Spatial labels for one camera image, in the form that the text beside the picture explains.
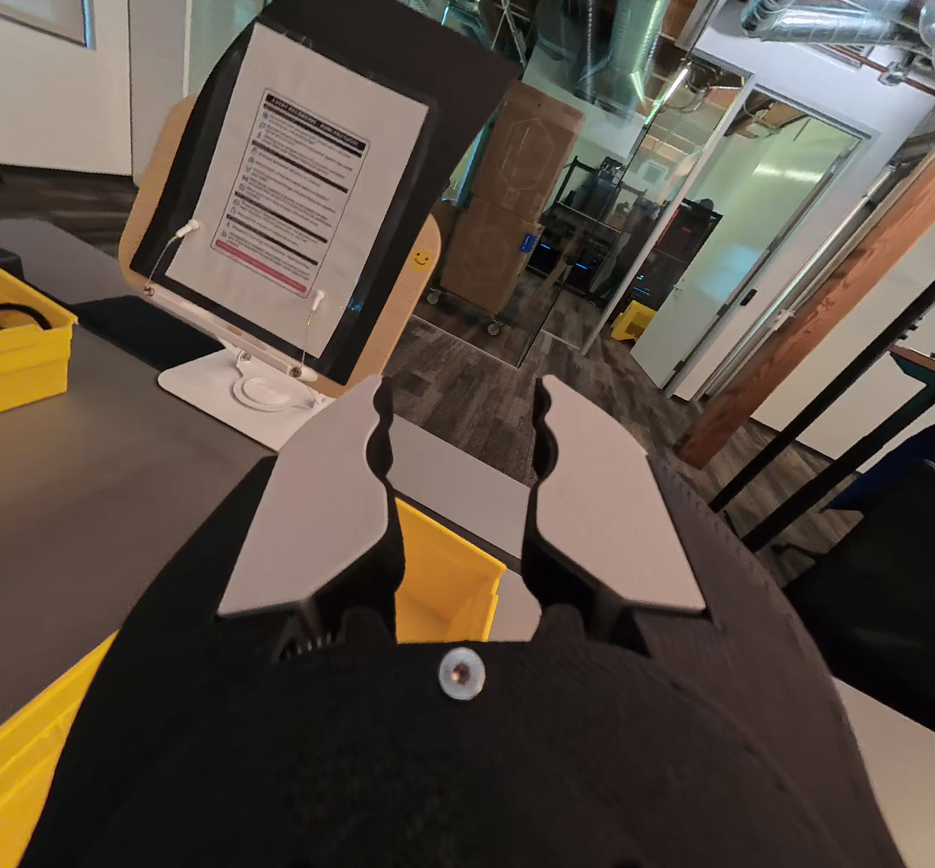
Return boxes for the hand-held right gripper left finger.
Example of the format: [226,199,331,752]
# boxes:
[216,374,406,629]

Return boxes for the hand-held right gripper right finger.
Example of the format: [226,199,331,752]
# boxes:
[520,373,709,637]

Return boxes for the yellow plastic bin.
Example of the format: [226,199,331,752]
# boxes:
[612,300,656,343]
[0,499,507,868]
[0,267,79,414]

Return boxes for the white sign stand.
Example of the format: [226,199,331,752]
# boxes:
[145,219,350,450]

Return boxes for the black pole stand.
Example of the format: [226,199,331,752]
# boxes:
[707,283,935,512]

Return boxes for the metal dolly cart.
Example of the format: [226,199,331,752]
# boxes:
[426,287,512,337]

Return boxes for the large cardboard box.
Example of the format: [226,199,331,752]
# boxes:
[473,81,585,217]
[437,197,545,319]

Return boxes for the framed instruction sign board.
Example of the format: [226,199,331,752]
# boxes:
[119,0,523,397]

